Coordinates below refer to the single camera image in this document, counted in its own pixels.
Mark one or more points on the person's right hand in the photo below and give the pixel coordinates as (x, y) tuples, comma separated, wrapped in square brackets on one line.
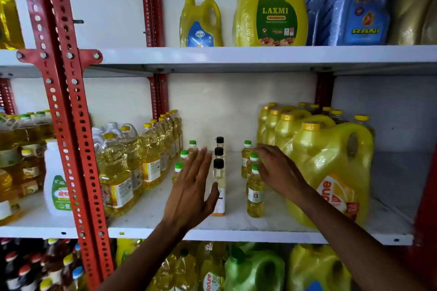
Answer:
[(281, 173)]

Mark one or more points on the person's left hand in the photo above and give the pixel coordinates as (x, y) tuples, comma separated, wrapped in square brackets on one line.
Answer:
[(186, 198)]

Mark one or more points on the person's right fingers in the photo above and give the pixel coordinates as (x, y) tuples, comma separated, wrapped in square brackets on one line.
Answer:
[(267, 158)]

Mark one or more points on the person's left thumb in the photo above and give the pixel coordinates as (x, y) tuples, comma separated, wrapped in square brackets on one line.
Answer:
[(212, 197)]

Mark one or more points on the person's right forearm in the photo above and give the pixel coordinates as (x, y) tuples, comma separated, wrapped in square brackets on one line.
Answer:
[(341, 236)]

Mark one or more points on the person's left forearm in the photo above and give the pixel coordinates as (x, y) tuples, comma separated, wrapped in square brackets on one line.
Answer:
[(146, 260)]

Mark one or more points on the small green-cap oil bottle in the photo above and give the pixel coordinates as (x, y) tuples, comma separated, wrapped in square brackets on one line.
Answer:
[(177, 169), (252, 161), (255, 195), (184, 154), (193, 146), (246, 159)]

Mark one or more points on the small black-cap oil bottle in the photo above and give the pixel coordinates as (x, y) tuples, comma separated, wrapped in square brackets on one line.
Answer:
[(219, 152), (220, 141), (220, 178)]

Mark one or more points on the white shelf board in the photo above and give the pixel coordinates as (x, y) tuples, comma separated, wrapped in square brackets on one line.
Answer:
[(235, 224), (239, 57)]

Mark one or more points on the yellow oil jug red label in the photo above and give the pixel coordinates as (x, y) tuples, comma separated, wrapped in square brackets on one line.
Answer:
[(327, 168)]

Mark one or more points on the yellow-cap clear oil bottle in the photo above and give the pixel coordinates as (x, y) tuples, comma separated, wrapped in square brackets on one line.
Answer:
[(314, 108), (302, 105), (363, 123), (327, 110), (337, 115)]

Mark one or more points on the oil bottle white label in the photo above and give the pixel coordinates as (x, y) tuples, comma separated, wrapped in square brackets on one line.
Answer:
[(211, 273)]

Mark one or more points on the green oil jug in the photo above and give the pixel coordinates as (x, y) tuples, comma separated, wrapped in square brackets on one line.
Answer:
[(254, 270)]

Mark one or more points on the red perforated steel upright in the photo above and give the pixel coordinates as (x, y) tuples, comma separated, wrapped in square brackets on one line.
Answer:
[(6, 96), (426, 219), (154, 14), (65, 123), (324, 89)]

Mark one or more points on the row of large oil bottles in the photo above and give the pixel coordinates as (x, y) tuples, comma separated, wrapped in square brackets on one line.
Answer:
[(116, 171)]

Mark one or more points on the small yellow jug blue label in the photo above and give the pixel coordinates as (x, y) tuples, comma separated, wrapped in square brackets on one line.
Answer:
[(199, 28)]

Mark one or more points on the large yellow jug green label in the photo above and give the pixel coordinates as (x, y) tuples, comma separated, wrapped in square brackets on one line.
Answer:
[(269, 4)]

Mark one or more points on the blue oil jug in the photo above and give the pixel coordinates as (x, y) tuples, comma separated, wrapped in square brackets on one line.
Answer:
[(313, 11), (362, 7)]

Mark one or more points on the white jug green label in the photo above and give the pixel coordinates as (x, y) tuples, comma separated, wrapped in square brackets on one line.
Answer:
[(54, 178)]

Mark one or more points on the yellow-cap bottle brown label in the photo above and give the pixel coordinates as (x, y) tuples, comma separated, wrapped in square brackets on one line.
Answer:
[(31, 171)]

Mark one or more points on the cluster of dark sauce bottles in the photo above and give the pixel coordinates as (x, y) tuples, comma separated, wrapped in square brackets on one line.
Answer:
[(30, 267)]

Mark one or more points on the cluster of medium oil bottles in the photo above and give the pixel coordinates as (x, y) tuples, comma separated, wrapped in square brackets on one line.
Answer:
[(24, 134)]

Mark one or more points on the yellow jug white label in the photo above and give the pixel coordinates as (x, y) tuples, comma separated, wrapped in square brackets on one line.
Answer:
[(7, 198)]

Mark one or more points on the golden oil jug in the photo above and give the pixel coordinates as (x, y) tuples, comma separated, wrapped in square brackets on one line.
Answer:
[(413, 4)]

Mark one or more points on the tall yellow oil bottle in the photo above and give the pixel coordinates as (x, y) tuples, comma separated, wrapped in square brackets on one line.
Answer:
[(8, 21)]

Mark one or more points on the black wall screw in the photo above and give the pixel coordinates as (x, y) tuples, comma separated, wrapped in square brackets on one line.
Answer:
[(78, 21)]

